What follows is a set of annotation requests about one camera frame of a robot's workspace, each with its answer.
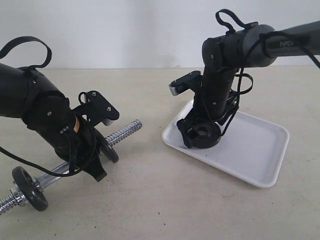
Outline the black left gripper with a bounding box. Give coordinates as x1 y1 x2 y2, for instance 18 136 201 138
54 117 107 182

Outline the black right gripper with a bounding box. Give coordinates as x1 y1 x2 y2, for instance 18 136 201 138
176 90 239 148

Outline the black weight plate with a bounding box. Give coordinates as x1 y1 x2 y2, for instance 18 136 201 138
11 166 49 212
192 122 221 149
94 129 119 163

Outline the chrome dumbbell bar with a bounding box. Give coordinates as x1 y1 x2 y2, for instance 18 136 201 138
0 119 143 215

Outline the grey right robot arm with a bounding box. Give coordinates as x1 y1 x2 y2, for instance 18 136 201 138
169 21 320 149

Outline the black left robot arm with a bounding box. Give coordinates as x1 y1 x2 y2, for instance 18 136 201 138
0 64 107 182

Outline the white plastic tray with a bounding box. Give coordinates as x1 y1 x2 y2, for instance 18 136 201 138
161 100 290 188

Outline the chrome spin-lock collar nut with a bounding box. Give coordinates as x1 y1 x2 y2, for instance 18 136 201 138
10 184 32 207

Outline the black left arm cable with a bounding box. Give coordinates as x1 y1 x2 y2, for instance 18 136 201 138
0 36 101 178

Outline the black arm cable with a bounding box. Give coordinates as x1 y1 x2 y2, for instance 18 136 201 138
0 36 101 178
194 9 320 136

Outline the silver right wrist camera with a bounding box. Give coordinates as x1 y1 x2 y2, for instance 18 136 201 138
169 70 202 96

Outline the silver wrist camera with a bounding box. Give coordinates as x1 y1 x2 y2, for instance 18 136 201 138
73 90 120 128
169 70 202 96

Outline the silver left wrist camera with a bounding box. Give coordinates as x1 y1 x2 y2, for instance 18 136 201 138
73 90 120 128

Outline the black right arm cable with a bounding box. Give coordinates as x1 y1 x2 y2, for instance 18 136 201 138
194 9 320 136

